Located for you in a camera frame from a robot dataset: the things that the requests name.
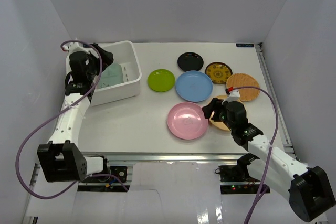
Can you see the pink round plate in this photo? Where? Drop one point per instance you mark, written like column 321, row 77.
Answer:
column 186, row 121

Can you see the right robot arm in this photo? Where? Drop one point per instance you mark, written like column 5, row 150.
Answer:
column 307, row 190

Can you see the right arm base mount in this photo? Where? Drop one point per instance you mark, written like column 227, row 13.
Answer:
column 233, row 183

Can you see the blue table label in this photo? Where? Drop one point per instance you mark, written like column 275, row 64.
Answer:
column 245, row 45

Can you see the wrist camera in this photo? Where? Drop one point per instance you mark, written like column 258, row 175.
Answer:
column 232, row 95
column 73, row 47

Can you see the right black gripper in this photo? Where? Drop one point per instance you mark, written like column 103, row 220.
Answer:
column 216, row 105

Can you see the yellow patterned round plate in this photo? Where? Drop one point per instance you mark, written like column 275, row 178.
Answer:
column 218, row 72

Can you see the pale green rectangular divided plate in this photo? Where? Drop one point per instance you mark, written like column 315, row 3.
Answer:
column 111, row 76

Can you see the orange woven round plate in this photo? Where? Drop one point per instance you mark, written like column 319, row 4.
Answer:
column 250, row 91

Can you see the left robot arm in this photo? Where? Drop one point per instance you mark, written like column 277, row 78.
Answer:
column 60, row 158

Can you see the aluminium frame rail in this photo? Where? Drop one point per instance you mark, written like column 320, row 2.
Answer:
column 170, row 157

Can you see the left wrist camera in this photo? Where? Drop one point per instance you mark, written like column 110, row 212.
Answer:
column 73, row 47

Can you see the tan wooden round plate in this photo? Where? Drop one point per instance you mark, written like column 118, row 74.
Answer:
column 220, row 125

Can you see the right side aluminium rail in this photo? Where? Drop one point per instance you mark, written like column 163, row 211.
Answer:
column 283, row 133

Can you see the black round plate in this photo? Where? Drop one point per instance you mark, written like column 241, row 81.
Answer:
column 189, row 61

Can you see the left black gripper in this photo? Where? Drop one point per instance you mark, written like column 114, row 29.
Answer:
column 101, row 57

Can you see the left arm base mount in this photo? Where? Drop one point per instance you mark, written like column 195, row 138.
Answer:
column 111, row 179

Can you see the green round plate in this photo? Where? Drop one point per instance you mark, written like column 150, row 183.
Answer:
column 161, row 80

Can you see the white plastic bin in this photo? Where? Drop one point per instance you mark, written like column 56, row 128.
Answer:
column 123, row 77

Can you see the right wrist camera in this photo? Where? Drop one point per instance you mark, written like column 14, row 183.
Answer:
column 232, row 95

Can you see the blue round plate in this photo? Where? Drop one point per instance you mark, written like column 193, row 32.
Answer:
column 194, row 86

